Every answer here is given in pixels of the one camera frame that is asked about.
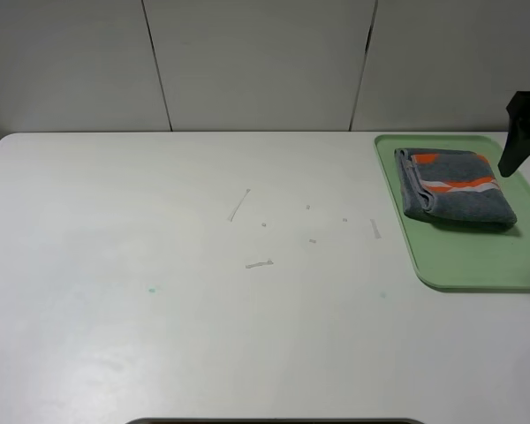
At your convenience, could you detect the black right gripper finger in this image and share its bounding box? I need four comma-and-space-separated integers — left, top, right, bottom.
498, 91, 530, 178

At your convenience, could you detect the grey towel with orange pattern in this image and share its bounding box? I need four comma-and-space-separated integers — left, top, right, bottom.
394, 148, 517, 231

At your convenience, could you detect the green plastic tray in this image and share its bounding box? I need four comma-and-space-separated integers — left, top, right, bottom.
375, 134, 530, 292

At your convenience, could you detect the clear tape strip right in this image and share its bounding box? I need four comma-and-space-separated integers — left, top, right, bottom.
369, 219, 382, 239

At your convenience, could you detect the clear tape strip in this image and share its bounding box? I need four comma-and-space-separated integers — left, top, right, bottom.
227, 188, 251, 223
369, 219, 382, 239
245, 259, 274, 269

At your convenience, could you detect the clear tape strip lower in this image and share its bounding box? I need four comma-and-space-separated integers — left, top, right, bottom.
245, 259, 274, 269

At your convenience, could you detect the clear tape strip upper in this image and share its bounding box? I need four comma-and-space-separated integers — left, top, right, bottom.
227, 188, 251, 223

